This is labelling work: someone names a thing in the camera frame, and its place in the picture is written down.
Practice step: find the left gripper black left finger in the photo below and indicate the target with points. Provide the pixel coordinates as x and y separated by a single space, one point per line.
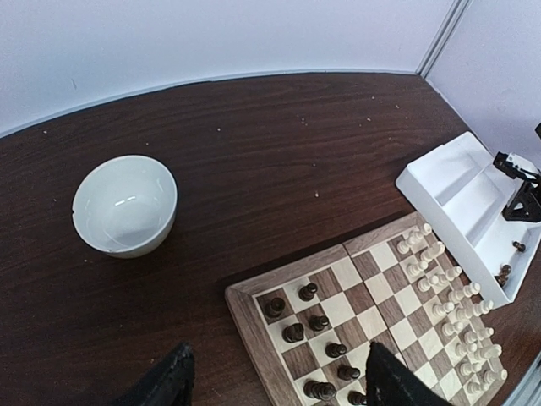
169 382

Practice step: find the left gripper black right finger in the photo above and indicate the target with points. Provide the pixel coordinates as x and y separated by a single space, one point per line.
390 382

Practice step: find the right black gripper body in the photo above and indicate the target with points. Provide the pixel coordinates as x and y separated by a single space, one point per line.
525 205

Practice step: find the eleventh dark brown chess piece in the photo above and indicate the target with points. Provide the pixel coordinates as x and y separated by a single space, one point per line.
357 398

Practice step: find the white plastic compartment tray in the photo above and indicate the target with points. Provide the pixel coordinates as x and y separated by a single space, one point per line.
460 193

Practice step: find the wooden chess board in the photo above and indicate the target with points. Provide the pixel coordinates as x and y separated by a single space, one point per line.
352 291

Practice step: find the pile of brown chess pieces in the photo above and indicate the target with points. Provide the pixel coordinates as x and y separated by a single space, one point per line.
505 269

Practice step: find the row of white chess pieces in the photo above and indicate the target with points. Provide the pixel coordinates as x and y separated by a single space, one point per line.
437 326

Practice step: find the white ceramic bowl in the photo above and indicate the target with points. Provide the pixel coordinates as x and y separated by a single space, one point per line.
126 207

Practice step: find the right aluminium frame post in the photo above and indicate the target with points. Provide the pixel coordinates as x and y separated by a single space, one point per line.
442 36

